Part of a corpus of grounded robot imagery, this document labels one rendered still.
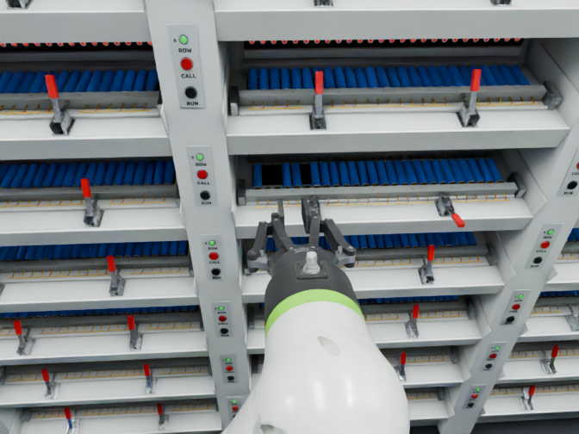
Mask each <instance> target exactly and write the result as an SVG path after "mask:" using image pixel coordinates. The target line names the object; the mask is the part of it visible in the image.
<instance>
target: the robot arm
mask: <svg viewBox="0 0 579 434"><path fill-rule="evenodd" d="M302 221H303V225H304V229H305V233H306V234H309V240H308V244H303V245H294V244H293V242H292V240H291V238H289V237H288V235H287V233H286V232H285V229H284V211H283V199H277V213H271V222H269V223H267V221H264V220H261V221H260V222H259V223H258V229H257V233H256V238H255V242H254V247H253V248H252V249H251V250H250V251H249V252H248V253H247V263H248V271H249V272H250V273H255V272H257V271H258V270H259V269H263V270H267V272H268V274H269V275H270V276H271V279H270V281H269V283H268V285H267V287H266V290H265V360H264V366H263V370H262V374H261V376H260V378H259V380H258V382H257V384H256V386H255V387H254V389H253V390H252V392H251V393H250V395H249V397H248V398H247V400H246V402H245V403H244V405H243V406H242V407H241V408H240V410H239V412H238V413H237V415H236V416H235V417H234V419H233V421H232V422H231V423H230V424H229V426H228V427H227V428H226V429H225V430H224V431H223V432H222V434H409V430H410V417H409V408H408V400H407V396H406V394H405V391H404V388H403V385H402V384H401V382H400V380H399V378H398V376H397V373H396V372H395V370H394V369H393V367H392V366H391V365H390V363H389V362H388V360H387V359H386V358H385V357H384V356H383V354H382V353H381V351H380V350H379V349H378V348H377V345H376V344H375V342H374V340H373V339H372V337H371V335H370V332H369V330H368V327H367V325H366V323H365V320H364V316H363V314H362V312H361V309H360V306H359V304H358V300H357V297H356V295H355V293H354V290H353V288H352V284H351V282H350V280H349V278H348V276H347V275H346V273H345V272H344V271H343V270H342V269H340V268H339V267H338V266H340V265H344V266H345V267H346V268H353V267H354V266H355V253H356V249H355V247H353V246H352V245H350V244H348V243H347V242H346V240H345V239H344V237H343V235H342V234H341V232H340V230H339V229H338V227H337V226H336V225H335V223H334V221H333V219H331V218H325V220H320V218H319V217H318V215H317V213H316V212H315V211H309V207H308V202H307V199H306V198H302ZM320 233H324V236H325V237H326V239H327V242H328V244H329V245H330V247H331V249H332V251H333V254H332V253H331V252H329V251H327V250H325V249H323V248H321V247H319V237H320ZM268 235H272V237H273V239H274V242H275V244H276V246H277V249H278V252H276V253H275V254H274V255H272V256H271V257H269V259H267V255H266V254H265V251H266V245H267V239H268Z"/></svg>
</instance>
